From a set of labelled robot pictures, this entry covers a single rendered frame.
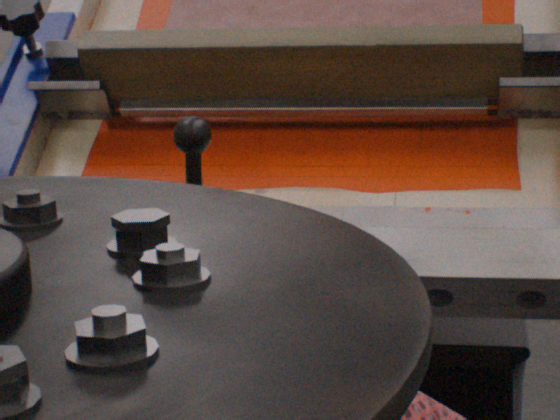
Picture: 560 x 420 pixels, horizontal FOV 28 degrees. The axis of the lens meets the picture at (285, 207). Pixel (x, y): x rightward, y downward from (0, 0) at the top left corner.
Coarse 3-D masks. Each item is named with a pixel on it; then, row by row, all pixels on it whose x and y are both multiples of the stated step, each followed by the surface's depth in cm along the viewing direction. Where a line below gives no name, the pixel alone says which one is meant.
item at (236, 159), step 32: (160, 0) 124; (192, 0) 123; (224, 0) 123; (256, 0) 122; (288, 0) 121; (320, 0) 121; (128, 128) 110; (160, 128) 109; (224, 128) 108; (256, 128) 108; (288, 128) 107; (96, 160) 107; (128, 160) 107; (160, 160) 106; (224, 160) 105; (256, 160) 105; (288, 160) 104
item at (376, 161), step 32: (352, 0) 120; (384, 0) 119; (416, 0) 119; (448, 0) 118; (480, 0) 118; (512, 0) 117; (320, 128) 107; (352, 128) 106; (384, 128) 106; (416, 128) 105; (448, 128) 105; (480, 128) 104; (512, 128) 104; (320, 160) 104; (352, 160) 103; (384, 160) 103; (416, 160) 102; (448, 160) 102; (480, 160) 101; (512, 160) 101; (384, 192) 100
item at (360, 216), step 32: (64, 0) 120; (96, 0) 124; (32, 128) 106; (32, 160) 106; (352, 224) 93; (384, 224) 92; (416, 224) 92; (448, 224) 92; (480, 224) 91; (512, 224) 91; (544, 224) 91
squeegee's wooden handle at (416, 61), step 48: (96, 48) 102; (144, 48) 102; (192, 48) 101; (240, 48) 100; (288, 48) 99; (336, 48) 99; (384, 48) 98; (432, 48) 97; (480, 48) 97; (144, 96) 106; (192, 96) 105; (240, 96) 104; (288, 96) 104; (336, 96) 103; (384, 96) 102; (432, 96) 102; (480, 96) 101
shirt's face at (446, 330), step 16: (432, 320) 127; (448, 320) 126; (464, 320) 126; (480, 320) 126; (496, 320) 126; (512, 320) 126; (432, 336) 122; (448, 336) 122; (464, 336) 122; (480, 336) 121; (496, 336) 121; (512, 336) 121; (512, 352) 118
